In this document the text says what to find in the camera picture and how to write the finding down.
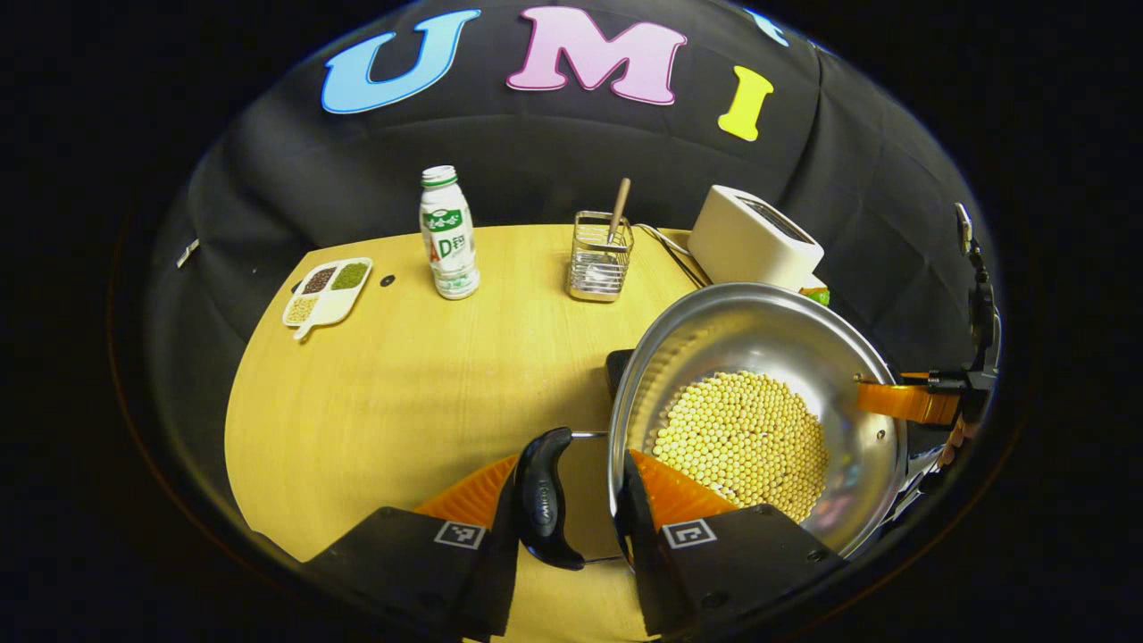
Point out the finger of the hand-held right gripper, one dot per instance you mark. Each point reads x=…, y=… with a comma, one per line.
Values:
x=952, y=444
x=906, y=400

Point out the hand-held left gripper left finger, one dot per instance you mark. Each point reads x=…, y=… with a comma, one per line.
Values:
x=496, y=589

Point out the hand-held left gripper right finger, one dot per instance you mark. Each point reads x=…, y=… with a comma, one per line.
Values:
x=641, y=572

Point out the pile of yellow soybeans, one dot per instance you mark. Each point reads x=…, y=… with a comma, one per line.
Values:
x=741, y=438

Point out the sandwich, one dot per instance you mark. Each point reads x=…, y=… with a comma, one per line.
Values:
x=814, y=295

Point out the white toaster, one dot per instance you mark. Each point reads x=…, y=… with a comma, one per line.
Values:
x=746, y=241

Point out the white divided bean dish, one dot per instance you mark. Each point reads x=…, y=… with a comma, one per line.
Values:
x=326, y=295

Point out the wooden spoon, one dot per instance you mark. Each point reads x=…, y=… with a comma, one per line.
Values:
x=619, y=210

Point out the white drink bottle green label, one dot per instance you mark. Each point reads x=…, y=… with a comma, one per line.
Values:
x=449, y=241

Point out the black backdrop cloth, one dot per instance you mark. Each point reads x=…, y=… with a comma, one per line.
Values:
x=554, y=170

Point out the white cloth clip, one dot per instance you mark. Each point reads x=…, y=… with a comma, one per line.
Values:
x=187, y=253

